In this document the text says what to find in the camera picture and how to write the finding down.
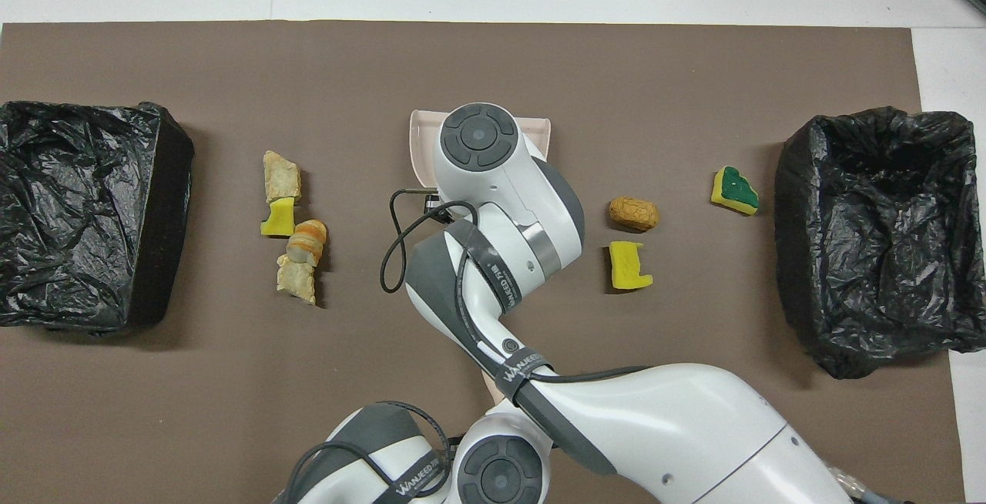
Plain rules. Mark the beige plastic dustpan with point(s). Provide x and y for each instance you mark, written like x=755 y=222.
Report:
x=420 y=142

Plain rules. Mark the notched yellow sponge piece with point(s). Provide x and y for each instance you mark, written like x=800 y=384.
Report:
x=628 y=265

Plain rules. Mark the brown potato shaped bread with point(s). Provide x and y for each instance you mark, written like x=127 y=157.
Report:
x=633 y=213

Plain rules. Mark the orange striped croissant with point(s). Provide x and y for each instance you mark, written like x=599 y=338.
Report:
x=306 y=240

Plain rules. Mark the pale bread chunk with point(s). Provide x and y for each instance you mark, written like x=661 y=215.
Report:
x=299 y=280

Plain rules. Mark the small yellow green sponge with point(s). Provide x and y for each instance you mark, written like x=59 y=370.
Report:
x=279 y=219

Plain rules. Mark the tan bread chunk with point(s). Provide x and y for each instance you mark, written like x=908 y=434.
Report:
x=281 y=176

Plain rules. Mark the green topped yellow sponge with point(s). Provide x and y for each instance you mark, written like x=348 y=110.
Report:
x=736 y=192

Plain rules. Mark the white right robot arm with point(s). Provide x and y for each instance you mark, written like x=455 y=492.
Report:
x=508 y=203

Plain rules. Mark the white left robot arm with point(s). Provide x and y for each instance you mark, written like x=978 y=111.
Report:
x=501 y=473

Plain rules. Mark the bin with crumpled black bag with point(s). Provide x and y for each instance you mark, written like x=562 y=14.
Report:
x=878 y=242

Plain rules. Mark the bin with smooth black bag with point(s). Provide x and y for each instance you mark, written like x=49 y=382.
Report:
x=77 y=211

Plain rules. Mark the brown table mat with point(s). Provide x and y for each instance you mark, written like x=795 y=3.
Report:
x=493 y=65

